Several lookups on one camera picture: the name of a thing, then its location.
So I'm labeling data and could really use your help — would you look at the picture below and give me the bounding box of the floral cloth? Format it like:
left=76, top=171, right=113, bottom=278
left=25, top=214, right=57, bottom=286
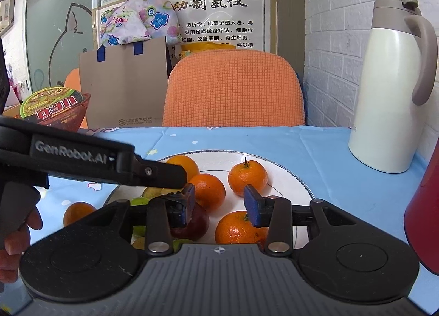
left=99, top=0, right=182, bottom=47

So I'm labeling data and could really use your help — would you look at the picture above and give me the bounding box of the white plate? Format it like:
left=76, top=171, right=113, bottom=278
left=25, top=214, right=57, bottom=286
left=103, top=150, right=316, bottom=245

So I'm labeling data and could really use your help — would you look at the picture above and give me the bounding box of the white thermos jug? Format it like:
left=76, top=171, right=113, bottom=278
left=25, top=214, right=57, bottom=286
left=348, top=0, right=438, bottom=173

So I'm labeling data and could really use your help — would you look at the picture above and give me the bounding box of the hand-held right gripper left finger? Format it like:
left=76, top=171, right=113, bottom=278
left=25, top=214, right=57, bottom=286
left=79, top=183, right=197, bottom=257

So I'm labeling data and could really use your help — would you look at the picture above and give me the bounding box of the tangerine with stem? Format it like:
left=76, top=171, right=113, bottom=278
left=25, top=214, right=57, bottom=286
left=228, top=158, right=268, bottom=197

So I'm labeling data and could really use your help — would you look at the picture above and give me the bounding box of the dark red plum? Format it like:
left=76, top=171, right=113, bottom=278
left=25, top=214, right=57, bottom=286
left=170, top=204, right=210, bottom=240

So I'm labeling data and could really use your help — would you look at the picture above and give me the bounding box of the large smooth orange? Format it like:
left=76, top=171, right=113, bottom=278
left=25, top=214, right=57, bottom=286
left=165, top=155, right=200, bottom=183

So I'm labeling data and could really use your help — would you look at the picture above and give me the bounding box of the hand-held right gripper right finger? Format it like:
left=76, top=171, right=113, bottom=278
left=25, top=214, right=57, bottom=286
left=243, top=184, right=364, bottom=257

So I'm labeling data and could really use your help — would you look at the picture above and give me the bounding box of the framed wall poster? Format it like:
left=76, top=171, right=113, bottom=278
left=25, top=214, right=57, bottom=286
left=92, top=0, right=277, bottom=55

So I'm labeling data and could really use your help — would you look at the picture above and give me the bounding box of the small tangerine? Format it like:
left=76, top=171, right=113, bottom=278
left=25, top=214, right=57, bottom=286
left=188, top=174, right=226, bottom=213

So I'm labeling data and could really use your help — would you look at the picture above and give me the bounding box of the red thermos jug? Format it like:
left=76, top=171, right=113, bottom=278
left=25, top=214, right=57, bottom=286
left=404, top=138, right=439, bottom=276

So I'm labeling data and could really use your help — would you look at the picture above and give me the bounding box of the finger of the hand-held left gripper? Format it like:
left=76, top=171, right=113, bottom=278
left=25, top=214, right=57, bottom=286
left=132, top=154, right=188, bottom=189

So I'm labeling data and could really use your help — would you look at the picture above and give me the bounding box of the brown cardboard paper bag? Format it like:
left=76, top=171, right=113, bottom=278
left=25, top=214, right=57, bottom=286
left=80, top=37, right=172, bottom=128

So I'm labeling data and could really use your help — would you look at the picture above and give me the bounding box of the blue printed tablecloth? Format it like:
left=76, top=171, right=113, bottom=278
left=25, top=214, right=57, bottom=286
left=27, top=126, right=433, bottom=259

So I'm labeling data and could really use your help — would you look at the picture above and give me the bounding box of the bumpy tangerine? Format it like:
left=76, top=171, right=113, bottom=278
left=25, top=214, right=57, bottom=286
left=215, top=211, right=270, bottom=244

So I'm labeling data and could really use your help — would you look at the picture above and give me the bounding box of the person's left hand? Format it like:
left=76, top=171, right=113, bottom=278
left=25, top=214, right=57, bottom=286
left=0, top=206, right=44, bottom=283

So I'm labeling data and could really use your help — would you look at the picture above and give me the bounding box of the green jujube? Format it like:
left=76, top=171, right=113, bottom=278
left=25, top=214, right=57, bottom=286
left=130, top=197, right=151, bottom=238
left=173, top=238, right=195, bottom=252

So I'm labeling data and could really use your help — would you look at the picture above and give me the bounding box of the instant noodle cup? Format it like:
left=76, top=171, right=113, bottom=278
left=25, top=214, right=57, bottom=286
left=19, top=86, right=85, bottom=121

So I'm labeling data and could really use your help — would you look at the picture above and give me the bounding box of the orange mesh chair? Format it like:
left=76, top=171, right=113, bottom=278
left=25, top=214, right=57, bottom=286
left=162, top=49, right=306, bottom=127

